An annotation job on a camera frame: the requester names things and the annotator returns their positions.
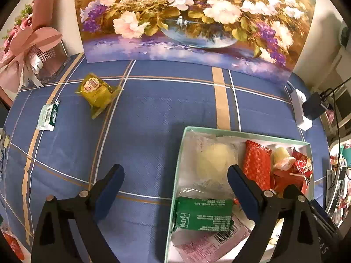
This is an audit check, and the white power strip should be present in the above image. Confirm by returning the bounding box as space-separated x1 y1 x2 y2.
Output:
285 84 313 131

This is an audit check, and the red patterned snack packet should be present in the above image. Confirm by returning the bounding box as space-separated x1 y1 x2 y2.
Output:
243 140 273 191

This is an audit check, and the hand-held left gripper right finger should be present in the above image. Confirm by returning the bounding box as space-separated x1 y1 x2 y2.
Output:
227 164 321 263

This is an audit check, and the clear round cake packet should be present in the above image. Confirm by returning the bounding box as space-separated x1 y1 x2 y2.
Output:
182 134 240 198

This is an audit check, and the pink clear gift box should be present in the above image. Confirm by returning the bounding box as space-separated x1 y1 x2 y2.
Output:
36 40 69 81

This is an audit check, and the white desk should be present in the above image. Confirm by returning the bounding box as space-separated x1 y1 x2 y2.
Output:
329 46 351 132

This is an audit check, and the blue plaid tablecloth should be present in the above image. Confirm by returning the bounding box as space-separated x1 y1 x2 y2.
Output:
0 52 332 263

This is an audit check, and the pink snack packet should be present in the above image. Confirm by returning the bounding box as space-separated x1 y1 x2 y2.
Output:
174 222 251 263

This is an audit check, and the white lattice chair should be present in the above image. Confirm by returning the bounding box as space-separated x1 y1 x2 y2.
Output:
328 134 351 170

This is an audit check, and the flower painting poster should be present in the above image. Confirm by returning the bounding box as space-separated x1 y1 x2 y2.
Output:
73 0 317 83

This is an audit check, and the teal toy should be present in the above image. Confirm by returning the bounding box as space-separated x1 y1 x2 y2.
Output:
340 146 351 167

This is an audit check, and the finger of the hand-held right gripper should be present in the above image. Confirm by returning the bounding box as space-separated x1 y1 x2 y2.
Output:
308 199 339 235
283 184 301 199

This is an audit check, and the white green gum packet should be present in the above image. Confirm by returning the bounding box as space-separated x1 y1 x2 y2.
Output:
36 101 60 131

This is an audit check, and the red festive snack packet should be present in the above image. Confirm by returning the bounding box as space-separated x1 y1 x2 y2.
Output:
291 148 313 195

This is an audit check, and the red white-striped snack packet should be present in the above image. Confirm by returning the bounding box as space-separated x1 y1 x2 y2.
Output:
270 168 308 198

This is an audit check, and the yellow snack packet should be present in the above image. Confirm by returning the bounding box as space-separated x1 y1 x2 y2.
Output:
76 73 123 119

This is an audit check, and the red white packet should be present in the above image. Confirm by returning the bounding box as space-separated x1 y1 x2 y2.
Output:
0 223 25 262

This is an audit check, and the black charger cable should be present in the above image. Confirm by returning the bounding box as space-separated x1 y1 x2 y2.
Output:
321 78 351 195

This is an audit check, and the cream jelly cup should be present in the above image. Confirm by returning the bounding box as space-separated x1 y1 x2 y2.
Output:
271 146 296 170

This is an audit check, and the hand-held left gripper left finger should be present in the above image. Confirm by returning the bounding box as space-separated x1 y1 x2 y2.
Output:
31 164 125 263

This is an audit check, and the black charger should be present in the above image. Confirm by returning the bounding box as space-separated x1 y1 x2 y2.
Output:
302 92 328 120

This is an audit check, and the teal cardboard tray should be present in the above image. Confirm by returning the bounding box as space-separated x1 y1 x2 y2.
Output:
165 126 314 263

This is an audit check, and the crumpled white blue wrapper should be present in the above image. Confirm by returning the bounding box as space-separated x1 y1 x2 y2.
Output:
0 127 11 181

